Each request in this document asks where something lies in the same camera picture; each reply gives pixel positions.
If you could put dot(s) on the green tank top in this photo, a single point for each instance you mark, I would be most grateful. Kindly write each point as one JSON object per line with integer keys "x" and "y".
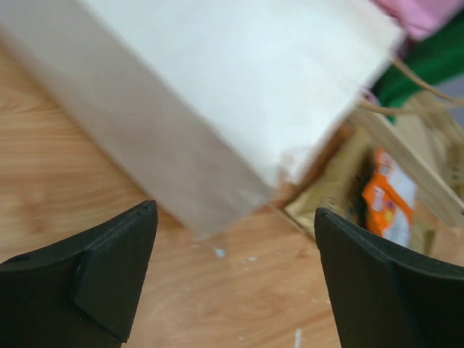
{"x": 431, "y": 62}

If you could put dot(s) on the wooden clothes rack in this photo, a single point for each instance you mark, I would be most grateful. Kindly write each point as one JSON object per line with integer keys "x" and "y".
{"x": 414, "y": 148}

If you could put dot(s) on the pink t-shirt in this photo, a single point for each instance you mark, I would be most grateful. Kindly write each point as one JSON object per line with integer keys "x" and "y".
{"x": 421, "y": 18}

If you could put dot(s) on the tan salt vinegar chips bag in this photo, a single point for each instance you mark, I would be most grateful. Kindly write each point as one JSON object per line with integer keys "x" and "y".
{"x": 340, "y": 188}

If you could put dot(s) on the brown paper bag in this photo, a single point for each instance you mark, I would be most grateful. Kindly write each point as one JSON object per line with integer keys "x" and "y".
{"x": 203, "y": 102}

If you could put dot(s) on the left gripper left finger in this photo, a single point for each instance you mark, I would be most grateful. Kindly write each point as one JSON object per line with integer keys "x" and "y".
{"x": 82, "y": 291}

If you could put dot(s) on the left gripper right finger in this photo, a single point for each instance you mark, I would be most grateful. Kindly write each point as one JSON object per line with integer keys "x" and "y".
{"x": 385, "y": 295}

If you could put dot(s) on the orange Fox's candy packet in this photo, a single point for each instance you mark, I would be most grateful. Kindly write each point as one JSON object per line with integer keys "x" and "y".
{"x": 390, "y": 196}

